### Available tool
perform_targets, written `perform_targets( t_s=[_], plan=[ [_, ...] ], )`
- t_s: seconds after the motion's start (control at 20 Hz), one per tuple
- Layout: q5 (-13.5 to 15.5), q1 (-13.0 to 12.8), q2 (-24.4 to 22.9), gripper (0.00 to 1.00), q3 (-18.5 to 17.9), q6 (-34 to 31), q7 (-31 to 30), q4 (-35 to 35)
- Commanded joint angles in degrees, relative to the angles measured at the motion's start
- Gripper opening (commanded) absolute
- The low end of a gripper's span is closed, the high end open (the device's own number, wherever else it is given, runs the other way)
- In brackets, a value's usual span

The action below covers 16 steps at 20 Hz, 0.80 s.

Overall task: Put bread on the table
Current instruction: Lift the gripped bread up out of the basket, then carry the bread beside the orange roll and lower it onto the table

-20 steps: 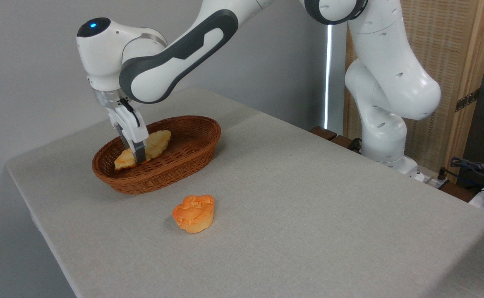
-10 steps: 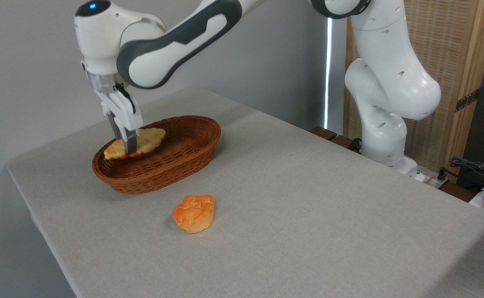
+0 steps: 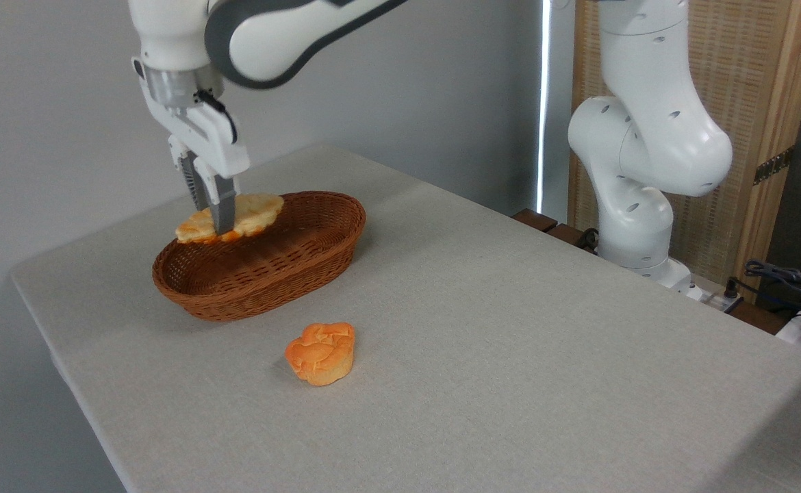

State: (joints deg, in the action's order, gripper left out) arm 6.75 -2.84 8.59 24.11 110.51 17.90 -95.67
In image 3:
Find brown wicker basket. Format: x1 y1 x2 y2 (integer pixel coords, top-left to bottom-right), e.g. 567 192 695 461
152 191 367 323

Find orange muffin-shaped bread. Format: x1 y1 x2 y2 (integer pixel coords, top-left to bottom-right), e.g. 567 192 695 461
284 323 356 387

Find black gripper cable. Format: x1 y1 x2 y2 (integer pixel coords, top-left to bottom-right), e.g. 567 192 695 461
194 90 239 145

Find leaf-shaped bread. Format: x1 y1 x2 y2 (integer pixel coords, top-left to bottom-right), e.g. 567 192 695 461
175 193 285 245

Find rattan wooden folding screen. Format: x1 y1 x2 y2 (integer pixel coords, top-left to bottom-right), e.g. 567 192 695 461
568 0 801 303

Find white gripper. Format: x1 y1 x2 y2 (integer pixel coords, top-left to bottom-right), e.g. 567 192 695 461
131 58 251 236

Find grey linen tablecloth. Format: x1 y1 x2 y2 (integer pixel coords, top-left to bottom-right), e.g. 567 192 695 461
9 144 801 493

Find black cable bundle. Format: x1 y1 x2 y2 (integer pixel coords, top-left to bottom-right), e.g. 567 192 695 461
724 259 801 323

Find metal screen hinge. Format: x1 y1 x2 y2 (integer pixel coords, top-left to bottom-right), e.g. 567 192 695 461
753 145 796 186

